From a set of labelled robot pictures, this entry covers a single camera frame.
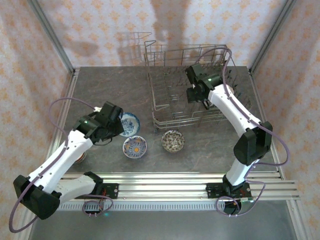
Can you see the aluminium table side rail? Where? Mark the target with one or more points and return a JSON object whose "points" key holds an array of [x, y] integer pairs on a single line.
{"points": [[74, 76], [258, 100]]}

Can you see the small green circuit board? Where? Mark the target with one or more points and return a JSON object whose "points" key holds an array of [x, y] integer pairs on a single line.
{"points": [[246, 199]]}

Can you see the pink patterned bowl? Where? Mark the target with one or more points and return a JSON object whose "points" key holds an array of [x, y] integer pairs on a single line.
{"points": [[173, 141]]}

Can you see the aluminium rail platform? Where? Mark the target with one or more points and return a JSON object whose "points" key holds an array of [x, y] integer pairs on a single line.
{"points": [[162, 187]]}

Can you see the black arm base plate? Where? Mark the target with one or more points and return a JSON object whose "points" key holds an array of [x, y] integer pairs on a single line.
{"points": [[112, 191], [212, 191]]}

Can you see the blue white porcelain bowl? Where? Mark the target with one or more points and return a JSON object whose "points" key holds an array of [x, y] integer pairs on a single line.
{"points": [[130, 123]]}

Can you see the aluminium frame post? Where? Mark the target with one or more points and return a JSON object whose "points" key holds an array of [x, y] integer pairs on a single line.
{"points": [[51, 32], [273, 32]]}

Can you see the blue yellow patterned bowl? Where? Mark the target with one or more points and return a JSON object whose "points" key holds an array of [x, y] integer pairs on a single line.
{"points": [[135, 147]]}

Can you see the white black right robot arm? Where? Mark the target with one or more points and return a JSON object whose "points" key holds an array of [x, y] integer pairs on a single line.
{"points": [[230, 107]]}

